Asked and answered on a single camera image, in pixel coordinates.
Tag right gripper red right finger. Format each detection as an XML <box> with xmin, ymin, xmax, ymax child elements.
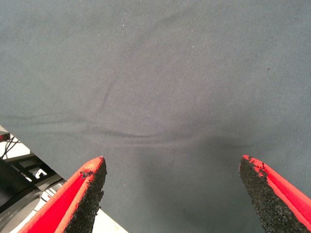
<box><xmin>239</xmin><ymin>154</ymin><xmax>311</xmax><ymax>233</ymax></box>

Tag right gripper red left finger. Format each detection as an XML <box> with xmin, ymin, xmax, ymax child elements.
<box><xmin>18</xmin><ymin>155</ymin><xmax>107</xmax><ymax>233</ymax></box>

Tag dark grey table cloth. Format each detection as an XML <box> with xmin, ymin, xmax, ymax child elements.
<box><xmin>0</xmin><ymin>0</ymin><xmax>311</xmax><ymax>233</ymax></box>

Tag black metal frame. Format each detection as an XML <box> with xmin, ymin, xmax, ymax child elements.
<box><xmin>0</xmin><ymin>155</ymin><xmax>58</xmax><ymax>209</ymax></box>

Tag thin black floor cables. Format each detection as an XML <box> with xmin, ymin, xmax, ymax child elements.
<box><xmin>1</xmin><ymin>136</ymin><xmax>20</xmax><ymax>159</ymax></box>

